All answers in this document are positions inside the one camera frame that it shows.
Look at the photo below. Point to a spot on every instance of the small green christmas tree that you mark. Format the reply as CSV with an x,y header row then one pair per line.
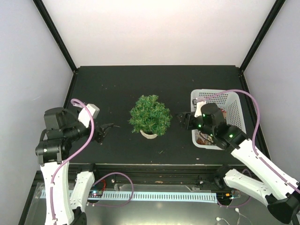
x,y
150,116

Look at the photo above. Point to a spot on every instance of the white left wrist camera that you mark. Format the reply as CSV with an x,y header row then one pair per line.
x,y
84,114

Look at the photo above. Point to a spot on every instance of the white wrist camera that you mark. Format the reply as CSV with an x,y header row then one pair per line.
x,y
84,114
197,103

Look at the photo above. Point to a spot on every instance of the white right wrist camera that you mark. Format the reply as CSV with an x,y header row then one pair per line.
x,y
197,103

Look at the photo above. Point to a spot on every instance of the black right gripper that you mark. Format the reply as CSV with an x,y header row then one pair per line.
x,y
186,116

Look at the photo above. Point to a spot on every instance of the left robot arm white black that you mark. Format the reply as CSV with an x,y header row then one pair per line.
x,y
62,128

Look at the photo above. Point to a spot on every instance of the brown pine cone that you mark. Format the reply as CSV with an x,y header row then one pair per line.
x,y
201,141

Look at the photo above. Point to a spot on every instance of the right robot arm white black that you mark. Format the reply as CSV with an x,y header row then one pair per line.
x,y
275,189

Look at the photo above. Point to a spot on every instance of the white plastic basket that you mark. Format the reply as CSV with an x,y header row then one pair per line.
x,y
230,105

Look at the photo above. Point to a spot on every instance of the white slotted cable duct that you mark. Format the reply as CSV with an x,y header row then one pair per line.
x,y
142,196

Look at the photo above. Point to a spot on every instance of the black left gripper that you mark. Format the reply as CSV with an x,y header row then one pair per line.
x,y
100,133

